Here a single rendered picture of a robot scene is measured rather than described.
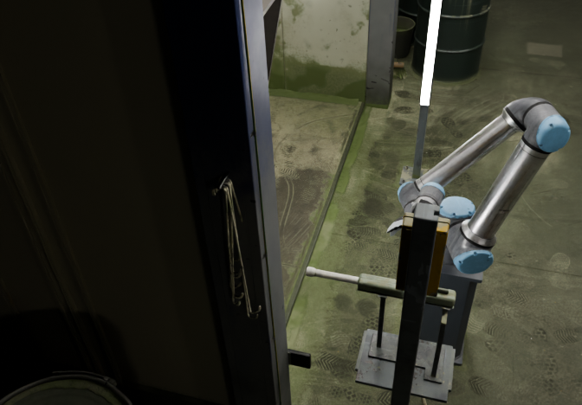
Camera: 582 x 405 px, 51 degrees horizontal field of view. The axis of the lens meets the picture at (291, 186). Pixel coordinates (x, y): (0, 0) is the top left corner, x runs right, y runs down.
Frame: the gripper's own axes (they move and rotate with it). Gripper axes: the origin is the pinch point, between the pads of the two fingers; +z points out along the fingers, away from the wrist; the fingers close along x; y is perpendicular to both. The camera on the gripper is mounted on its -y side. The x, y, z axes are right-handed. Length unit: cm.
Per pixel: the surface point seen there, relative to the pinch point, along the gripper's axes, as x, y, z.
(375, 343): -4.4, 40.7, 11.3
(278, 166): 107, 118, -160
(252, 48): 51, -64, 37
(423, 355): -20.8, 37.0, 9.1
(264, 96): 49, -48, 29
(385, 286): 0.0, 7.0, 17.6
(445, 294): -17.7, 2.7, 13.4
